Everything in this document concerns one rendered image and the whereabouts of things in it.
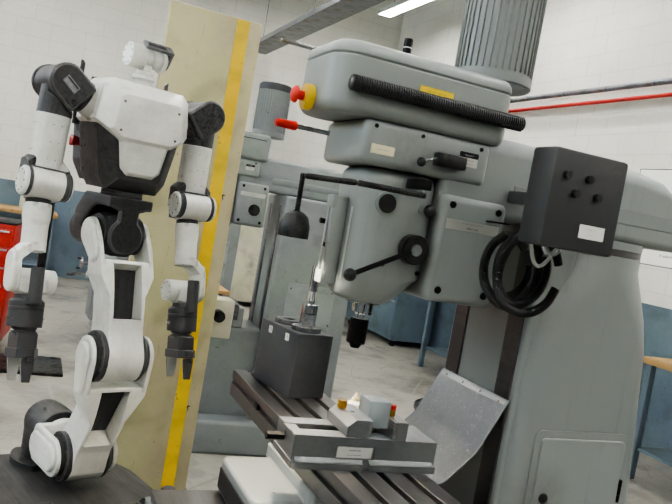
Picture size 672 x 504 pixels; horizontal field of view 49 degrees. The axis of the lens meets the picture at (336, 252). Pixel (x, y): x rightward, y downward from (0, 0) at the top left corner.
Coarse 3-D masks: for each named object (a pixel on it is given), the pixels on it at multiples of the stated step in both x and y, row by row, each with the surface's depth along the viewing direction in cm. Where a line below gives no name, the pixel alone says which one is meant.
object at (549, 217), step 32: (544, 160) 155; (576, 160) 154; (608, 160) 158; (544, 192) 154; (576, 192) 154; (608, 192) 159; (544, 224) 153; (576, 224) 156; (608, 224) 160; (608, 256) 161
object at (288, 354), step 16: (272, 320) 224; (288, 320) 221; (272, 336) 220; (288, 336) 212; (304, 336) 209; (320, 336) 212; (272, 352) 219; (288, 352) 211; (304, 352) 210; (320, 352) 213; (256, 368) 226; (272, 368) 218; (288, 368) 210; (304, 368) 210; (320, 368) 214; (272, 384) 217; (288, 384) 209; (304, 384) 211; (320, 384) 214
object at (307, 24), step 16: (336, 0) 732; (352, 0) 715; (368, 0) 706; (384, 0) 697; (304, 16) 819; (320, 16) 795; (336, 16) 783; (272, 32) 928; (288, 32) 894; (304, 32) 880; (272, 48) 1004; (656, 80) 643; (528, 96) 809; (544, 96) 783; (560, 96) 761; (640, 96) 658; (656, 96) 642
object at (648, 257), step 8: (640, 168) 661; (648, 168) 652; (656, 168) 644; (648, 176) 651; (656, 176) 643; (664, 176) 635; (664, 184) 633; (648, 256) 638; (656, 256) 630; (664, 256) 623; (648, 264) 637; (656, 264) 629; (664, 264) 621
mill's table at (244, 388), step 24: (240, 384) 224; (264, 384) 222; (264, 408) 201; (288, 408) 201; (312, 408) 203; (264, 432) 198; (312, 480) 165; (336, 480) 154; (360, 480) 157; (384, 480) 160; (408, 480) 159; (432, 480) 162
